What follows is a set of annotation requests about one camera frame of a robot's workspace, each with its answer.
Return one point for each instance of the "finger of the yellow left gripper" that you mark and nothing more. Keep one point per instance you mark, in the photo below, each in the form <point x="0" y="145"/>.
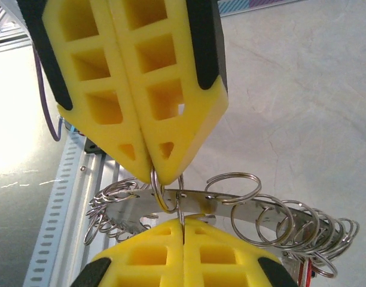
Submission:
<point x="183" y="131"/>
<point x="111" y="133"/>

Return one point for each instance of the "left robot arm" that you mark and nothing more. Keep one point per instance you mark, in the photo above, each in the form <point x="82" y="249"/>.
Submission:
<point x="91" y="146"/>

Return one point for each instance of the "aluminium extrusion frame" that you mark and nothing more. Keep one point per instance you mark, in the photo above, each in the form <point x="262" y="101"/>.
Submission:
<point x="6" y="45"/>

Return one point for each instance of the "red plastic key tag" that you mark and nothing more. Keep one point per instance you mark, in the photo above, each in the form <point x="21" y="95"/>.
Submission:
<point x="309" y="273"/>

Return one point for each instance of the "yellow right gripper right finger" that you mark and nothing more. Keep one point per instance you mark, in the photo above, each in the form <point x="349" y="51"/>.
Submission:
<point x="245" y="251"/>

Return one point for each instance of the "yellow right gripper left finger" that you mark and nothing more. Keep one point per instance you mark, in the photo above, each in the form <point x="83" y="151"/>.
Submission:
<point x="126" y="246"/>

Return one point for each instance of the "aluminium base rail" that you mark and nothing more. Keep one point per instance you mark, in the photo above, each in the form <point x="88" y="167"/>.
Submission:
<point x="96" y="185"/>

